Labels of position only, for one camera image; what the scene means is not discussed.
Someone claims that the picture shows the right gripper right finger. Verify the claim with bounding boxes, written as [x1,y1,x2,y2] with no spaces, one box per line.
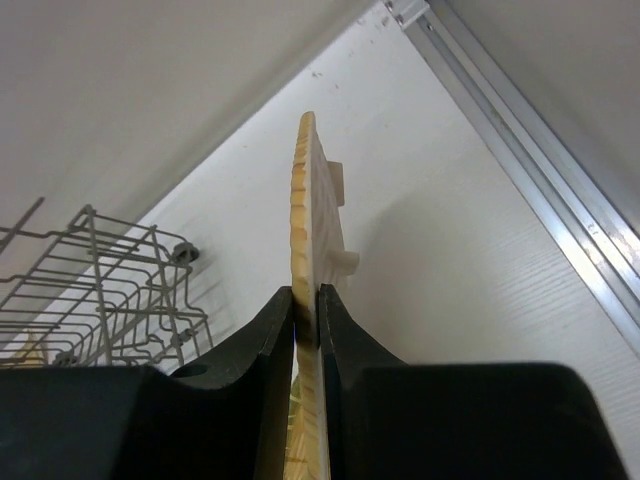
[317,285,628,479]

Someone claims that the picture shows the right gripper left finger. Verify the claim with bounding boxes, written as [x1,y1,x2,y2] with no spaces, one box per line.
[1,287,293,479]

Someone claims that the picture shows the orange rounded woven plate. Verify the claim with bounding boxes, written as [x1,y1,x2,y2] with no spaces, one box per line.
[289,111,359,479]

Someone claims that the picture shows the grey wire dish rack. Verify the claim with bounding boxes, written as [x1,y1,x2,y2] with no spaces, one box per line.
[1,199,214,370]

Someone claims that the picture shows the right aluminium rail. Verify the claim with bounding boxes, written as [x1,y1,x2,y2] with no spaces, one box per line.
[386,1,639,344]

